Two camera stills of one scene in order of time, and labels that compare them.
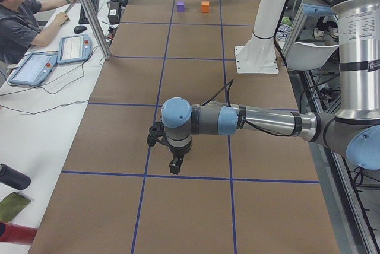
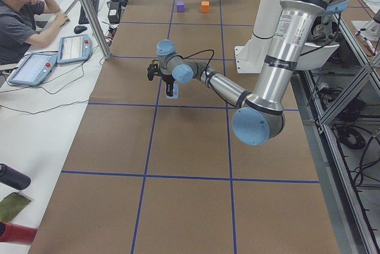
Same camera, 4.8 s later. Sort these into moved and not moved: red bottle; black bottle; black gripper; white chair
Moved: black gripper
Not moved: white chair; black bottle; red bottle
